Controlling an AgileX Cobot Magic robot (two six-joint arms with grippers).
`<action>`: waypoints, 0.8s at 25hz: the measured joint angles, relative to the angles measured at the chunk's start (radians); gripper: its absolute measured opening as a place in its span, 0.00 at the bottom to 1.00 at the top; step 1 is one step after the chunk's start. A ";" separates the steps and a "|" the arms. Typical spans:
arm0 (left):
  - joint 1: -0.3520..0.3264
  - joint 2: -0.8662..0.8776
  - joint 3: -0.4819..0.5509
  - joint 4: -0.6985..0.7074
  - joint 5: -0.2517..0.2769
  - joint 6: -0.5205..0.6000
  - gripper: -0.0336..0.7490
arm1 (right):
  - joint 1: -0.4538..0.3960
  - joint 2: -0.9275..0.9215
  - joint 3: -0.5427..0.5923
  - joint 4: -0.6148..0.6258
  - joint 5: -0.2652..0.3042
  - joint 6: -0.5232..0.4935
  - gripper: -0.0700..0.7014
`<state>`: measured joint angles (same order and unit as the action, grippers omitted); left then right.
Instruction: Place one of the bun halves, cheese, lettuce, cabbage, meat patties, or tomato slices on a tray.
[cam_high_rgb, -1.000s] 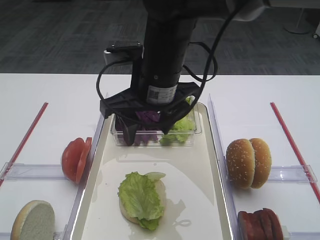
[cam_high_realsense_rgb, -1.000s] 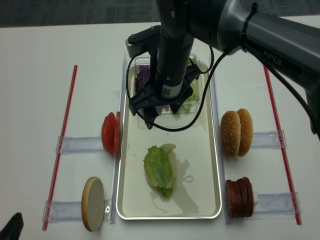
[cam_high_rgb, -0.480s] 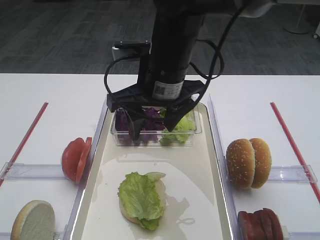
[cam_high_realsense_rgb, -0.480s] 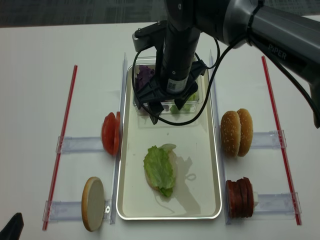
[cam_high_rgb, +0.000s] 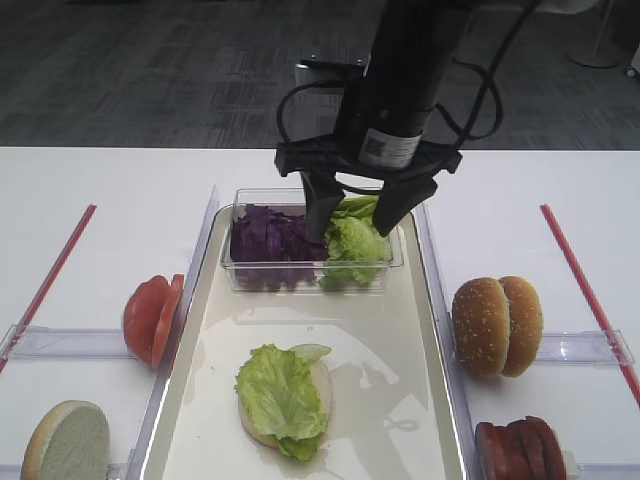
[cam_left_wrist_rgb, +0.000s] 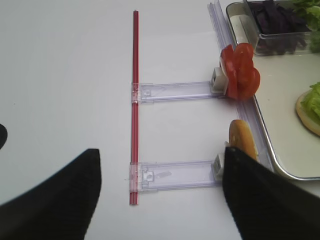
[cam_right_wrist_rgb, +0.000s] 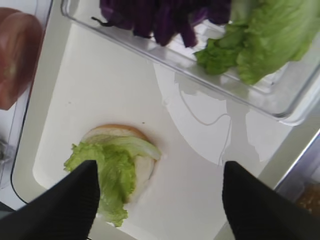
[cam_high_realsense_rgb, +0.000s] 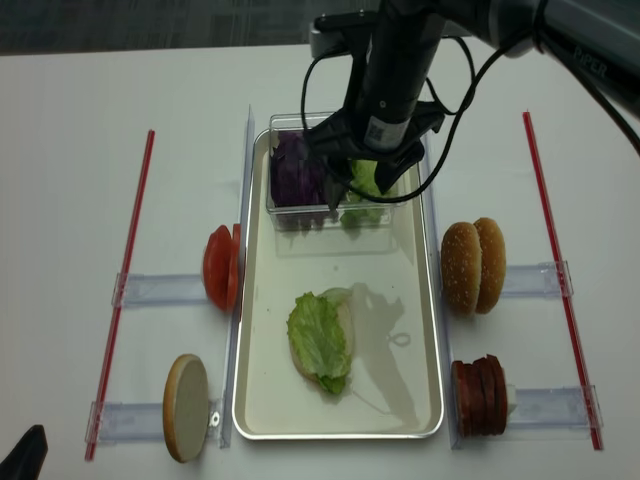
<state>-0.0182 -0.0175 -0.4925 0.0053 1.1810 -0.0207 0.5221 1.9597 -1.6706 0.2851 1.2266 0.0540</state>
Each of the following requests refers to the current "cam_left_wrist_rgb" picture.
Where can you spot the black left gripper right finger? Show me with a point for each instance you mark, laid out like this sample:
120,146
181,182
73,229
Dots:
265,206

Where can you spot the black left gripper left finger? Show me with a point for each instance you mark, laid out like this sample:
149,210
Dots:
60,208

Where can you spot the green lettuce leaf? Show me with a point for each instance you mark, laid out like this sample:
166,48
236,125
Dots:
311,103

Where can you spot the green lettuce pile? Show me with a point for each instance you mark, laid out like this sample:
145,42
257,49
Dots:
309,10

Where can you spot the white metal tray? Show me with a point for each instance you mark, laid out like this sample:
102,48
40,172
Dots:
295,150

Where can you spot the standing bottom bun left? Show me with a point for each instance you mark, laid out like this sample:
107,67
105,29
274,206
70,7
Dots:
240,136

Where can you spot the lower left clear holder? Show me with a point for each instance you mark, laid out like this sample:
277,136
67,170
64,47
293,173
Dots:
165,176

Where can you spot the clear holder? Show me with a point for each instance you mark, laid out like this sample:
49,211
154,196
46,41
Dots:
165,176
150,93

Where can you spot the bottom bun on tray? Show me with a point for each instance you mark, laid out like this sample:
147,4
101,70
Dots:
306,120

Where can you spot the left red strip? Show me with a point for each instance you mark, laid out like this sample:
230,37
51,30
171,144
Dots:
135,107

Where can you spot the upper left clear holder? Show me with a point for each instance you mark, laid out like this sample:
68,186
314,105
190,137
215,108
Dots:
150,93

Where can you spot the clear plastic container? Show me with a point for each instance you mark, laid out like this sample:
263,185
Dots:
251,29

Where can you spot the shredded purple cabbage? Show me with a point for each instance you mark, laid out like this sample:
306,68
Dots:
281,30

